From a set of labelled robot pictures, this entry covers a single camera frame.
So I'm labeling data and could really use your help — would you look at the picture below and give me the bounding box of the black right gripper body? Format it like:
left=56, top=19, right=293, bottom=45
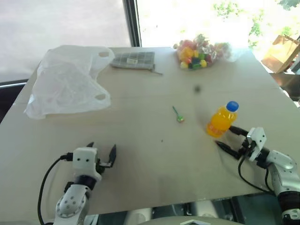
left=238, top=138, right=256, bottom=160

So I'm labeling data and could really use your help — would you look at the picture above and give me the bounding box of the brown paper bag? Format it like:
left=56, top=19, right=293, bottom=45
left=261, top=34, right=300, bottom=74

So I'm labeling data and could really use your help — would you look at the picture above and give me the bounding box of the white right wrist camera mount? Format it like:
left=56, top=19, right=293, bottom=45
left=246, top=127, right=268, bottom=162

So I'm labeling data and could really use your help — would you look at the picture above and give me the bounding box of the clear bag of colourful candies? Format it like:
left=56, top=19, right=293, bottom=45
left=173, top=33, right=237, bottom=70

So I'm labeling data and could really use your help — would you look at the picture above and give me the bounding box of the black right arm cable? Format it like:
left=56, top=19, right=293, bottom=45
left=238, top=154, right=275, bottom=193

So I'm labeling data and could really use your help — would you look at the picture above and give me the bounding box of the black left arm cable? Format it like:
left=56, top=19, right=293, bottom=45
left=37, top=152, right=75, bottom=225

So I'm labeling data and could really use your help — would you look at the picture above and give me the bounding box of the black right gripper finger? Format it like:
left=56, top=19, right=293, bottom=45
left=215, top=141, right=241, bottom=160
left=229, top=126, right=249, bottom=136

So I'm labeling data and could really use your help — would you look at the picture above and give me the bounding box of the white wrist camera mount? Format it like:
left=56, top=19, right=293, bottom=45
left=246, top=127, right=268, bottom=162
left=72, top=147, right=102, bottom=181

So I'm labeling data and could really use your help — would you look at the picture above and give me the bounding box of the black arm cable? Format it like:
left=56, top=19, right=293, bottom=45
left=37, top=152, right=75, bottom=225
left=238, top=154, right=275, bottom=193

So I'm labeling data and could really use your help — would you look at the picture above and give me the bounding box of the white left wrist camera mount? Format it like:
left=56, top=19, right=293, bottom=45
left=72, top=147, right=102, bottom=181

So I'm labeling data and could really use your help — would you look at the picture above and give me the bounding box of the silver robot body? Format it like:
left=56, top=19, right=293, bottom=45
left=84, top=196, right=282, bottom=225

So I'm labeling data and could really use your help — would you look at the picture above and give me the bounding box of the orange juice bottle blue cap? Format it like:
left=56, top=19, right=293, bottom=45
left=206, top=100, right=240, bottom=138

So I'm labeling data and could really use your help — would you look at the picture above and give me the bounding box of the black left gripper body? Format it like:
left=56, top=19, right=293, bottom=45
left=95, top=157, right=112, bottom=174

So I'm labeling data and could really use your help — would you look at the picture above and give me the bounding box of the white translucent plastic bag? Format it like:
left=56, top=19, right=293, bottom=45
left=23, top=45, right=116, bottom=120

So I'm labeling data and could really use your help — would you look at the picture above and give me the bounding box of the green stick lollipop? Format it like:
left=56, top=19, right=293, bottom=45
left=172, top=105, right=185, bottom=123

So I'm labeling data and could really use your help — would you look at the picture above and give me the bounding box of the dark window frame post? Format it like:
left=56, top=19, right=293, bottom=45
left=122, top=0, right=143, bottom=47

